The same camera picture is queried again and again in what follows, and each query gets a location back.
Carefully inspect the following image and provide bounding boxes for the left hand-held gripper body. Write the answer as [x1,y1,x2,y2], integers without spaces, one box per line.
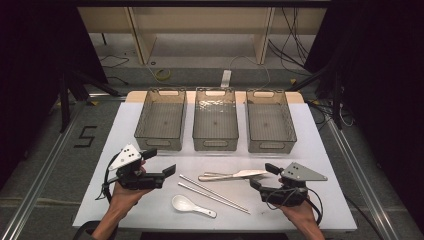
[108,143,166,191]

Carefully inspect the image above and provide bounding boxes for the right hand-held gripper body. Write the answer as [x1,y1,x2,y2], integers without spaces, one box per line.
[259,162,329,207]

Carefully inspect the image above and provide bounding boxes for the white ceramic spoon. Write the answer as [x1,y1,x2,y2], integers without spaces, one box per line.
[171,194,218,219]

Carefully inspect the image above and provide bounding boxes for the clear grey plastic bin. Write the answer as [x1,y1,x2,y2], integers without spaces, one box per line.
[192,86,240,152]
[245,88,298,155]
[133,87,188,152]

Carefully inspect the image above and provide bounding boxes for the person's left hand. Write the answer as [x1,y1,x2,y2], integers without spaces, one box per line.
[107,181,154,218]

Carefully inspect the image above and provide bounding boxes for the person's right hand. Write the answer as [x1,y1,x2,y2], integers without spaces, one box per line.
[279,199,318,232]

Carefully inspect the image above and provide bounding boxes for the white plastic fork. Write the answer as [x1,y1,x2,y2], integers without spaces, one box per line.
[203,171,265,183]

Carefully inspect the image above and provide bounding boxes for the white table sheet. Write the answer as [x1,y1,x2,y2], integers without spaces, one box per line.
[72,101,358,233]

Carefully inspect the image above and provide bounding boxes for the person's left grey sleeve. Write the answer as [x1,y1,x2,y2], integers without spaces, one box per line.
[72,220,103,240]

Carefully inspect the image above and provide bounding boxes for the yellow tape roll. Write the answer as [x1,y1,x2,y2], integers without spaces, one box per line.
[155,67,173,82]

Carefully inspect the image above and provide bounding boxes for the black tripod stand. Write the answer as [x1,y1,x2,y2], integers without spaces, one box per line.
[285,62,345,131]
[57,65,122,134]

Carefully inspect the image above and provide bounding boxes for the white power strip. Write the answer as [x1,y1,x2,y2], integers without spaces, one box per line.
[220,69,232,89]

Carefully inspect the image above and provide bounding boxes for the black curtain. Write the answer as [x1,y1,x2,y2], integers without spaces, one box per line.
[0,0,110,189]
[302,0,424,231]

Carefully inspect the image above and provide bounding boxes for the light wooden desk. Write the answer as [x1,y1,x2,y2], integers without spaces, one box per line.
[77,6,328,66]

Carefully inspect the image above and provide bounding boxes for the left hand-held gripper cable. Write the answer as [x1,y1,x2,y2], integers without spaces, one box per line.
[95,151,125,204]

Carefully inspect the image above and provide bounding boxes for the hand-held gripper cable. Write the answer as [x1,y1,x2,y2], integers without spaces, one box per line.
[265,186,325,226]
[95,151,125,204]

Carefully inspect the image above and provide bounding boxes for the right hand-held gripper cable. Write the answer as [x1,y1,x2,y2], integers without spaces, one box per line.
[265,186,325,226]

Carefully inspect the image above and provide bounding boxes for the tangled floor cables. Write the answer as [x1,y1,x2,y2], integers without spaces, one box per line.
[307,99,355,132]

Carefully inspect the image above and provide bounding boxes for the thick black floor cable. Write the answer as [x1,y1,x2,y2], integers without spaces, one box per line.
[344,195,385,240]

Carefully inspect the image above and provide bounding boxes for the aluminium floor rail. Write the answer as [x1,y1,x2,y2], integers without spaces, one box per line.
[0,99,89,240]
[324,117,401,240]

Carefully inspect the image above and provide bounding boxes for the white floor cable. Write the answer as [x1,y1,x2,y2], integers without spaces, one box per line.
[229,54,272,90]

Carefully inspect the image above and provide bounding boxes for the thin black floor cable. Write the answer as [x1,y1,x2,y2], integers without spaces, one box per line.
[99,54,131,70]

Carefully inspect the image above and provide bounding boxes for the black cable bundle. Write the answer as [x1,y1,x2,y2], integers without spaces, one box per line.
[267,6,322,75]

